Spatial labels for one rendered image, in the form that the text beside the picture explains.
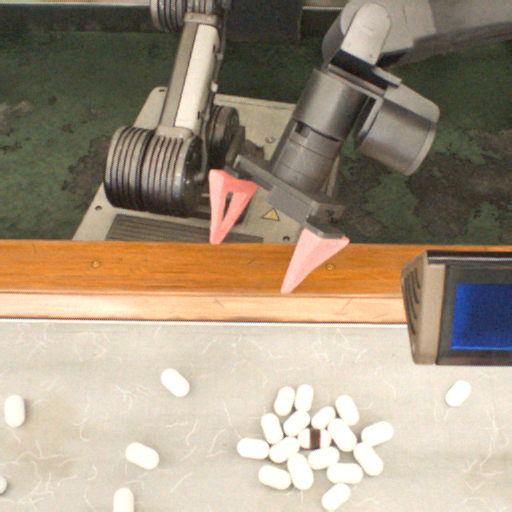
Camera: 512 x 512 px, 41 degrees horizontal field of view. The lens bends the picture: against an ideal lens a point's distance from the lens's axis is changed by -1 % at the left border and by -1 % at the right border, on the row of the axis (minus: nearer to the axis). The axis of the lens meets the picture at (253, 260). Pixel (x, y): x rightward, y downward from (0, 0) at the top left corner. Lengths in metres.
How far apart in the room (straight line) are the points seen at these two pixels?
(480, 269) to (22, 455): 0.54
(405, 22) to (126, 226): 0.81
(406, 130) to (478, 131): 1.77
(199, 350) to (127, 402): 0.11
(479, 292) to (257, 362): 0.42
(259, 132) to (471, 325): 1.13
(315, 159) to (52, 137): 1.79
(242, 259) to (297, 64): 1.79
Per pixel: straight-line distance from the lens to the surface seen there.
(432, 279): 0.45
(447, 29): 0.70
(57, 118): 2.46
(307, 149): 0.64
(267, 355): 0.83
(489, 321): 0.47
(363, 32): 0.66
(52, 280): 0.90
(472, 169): 2.27
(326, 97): 0.64
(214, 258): 0.89
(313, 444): 0.76
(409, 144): 0.65
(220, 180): 0.68
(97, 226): 1.36
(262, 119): 1.58
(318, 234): 0.62
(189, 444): 0.78
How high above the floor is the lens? 1.44
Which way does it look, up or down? 49 degrees down
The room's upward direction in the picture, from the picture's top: straight up
